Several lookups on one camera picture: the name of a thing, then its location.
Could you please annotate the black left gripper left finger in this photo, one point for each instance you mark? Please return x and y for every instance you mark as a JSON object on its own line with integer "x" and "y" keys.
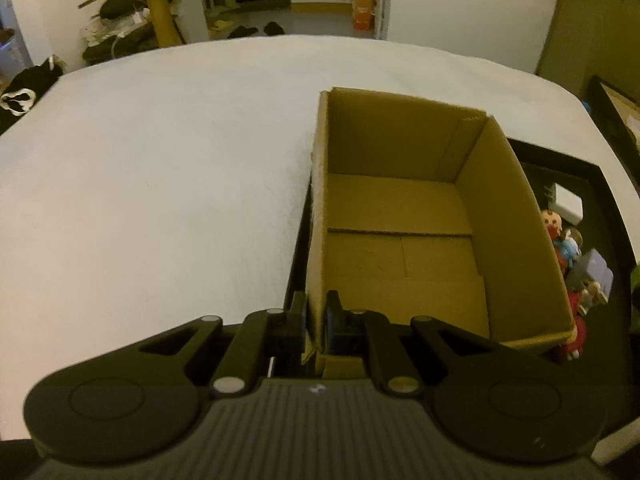
{"x": 223, "y": 358}

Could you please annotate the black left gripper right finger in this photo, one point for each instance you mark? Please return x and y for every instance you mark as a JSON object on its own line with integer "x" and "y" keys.
{"x": 413, "y": 358}

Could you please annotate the brown cardboard box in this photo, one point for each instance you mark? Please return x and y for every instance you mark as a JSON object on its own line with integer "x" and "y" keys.
{"x": 420, "y": 207}

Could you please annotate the red dress doll figurine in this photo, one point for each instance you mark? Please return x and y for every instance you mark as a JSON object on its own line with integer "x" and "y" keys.
{"x": 581, "y": 302}

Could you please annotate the blue white small figurine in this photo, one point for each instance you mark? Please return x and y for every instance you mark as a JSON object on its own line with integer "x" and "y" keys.
{"x": 569, "y": 246}

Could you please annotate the purple grey block toy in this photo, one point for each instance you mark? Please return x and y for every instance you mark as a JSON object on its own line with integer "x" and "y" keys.
{"x": 590, "y": 267}

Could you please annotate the brown hair doll figurine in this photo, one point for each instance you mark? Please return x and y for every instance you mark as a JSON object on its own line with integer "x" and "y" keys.
{"x": 553, "y": 224}

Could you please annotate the black tray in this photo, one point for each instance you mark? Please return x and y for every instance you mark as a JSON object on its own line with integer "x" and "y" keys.
{"x": 602, "y": 226}

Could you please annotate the white power adapter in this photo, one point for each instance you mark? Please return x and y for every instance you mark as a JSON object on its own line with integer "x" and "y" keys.
{"x": 566, "y": 204}

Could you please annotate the black slipper left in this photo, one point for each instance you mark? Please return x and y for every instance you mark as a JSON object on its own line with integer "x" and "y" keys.
{"x": 243, "y": 32}

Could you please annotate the black slipper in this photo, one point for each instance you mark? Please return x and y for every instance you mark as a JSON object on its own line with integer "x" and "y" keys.
{"x": 273, "y": 29}
{"x": 243, "y": 32}

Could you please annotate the black slipper right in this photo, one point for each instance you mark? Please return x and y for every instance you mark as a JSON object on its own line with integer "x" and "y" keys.
{"x": 273, "y": 29}

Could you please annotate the black white ghost mask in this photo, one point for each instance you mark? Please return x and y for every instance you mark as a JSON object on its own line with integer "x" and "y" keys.
{"x": 26, "y": 89}

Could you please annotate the pile of clothes and papers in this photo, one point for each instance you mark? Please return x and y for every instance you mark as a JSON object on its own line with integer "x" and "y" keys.
{"x": 122, "y": 28}

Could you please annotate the orange cardboard box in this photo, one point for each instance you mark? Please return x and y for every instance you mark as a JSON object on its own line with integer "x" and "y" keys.
{"x": 363, "y": 14}

